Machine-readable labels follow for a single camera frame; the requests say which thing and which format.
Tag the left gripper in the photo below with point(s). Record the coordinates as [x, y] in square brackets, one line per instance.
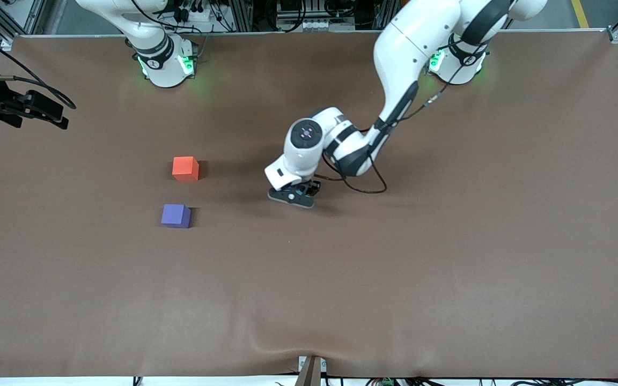
[309, 187]

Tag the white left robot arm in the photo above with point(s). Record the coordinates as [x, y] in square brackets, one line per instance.
[416, 43]

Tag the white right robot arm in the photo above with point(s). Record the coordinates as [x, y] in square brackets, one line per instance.
[164, 69]

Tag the brown table cover mat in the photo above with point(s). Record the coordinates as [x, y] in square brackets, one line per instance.
[341, 279]

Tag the orange foam cube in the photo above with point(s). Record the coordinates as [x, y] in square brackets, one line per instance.
[184, 167]

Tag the purple foam cube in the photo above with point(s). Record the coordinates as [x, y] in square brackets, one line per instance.
[175, 215]

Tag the white power strip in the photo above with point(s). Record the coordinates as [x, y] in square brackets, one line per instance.
[319, 24]

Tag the green terminal connector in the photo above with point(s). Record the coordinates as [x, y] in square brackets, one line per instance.
[387, 382]

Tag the metal clamp bracket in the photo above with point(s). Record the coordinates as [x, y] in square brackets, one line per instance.
[311, 371]

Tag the aluminium frame post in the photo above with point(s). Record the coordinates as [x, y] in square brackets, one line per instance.
[240, 15]
[381, 12]

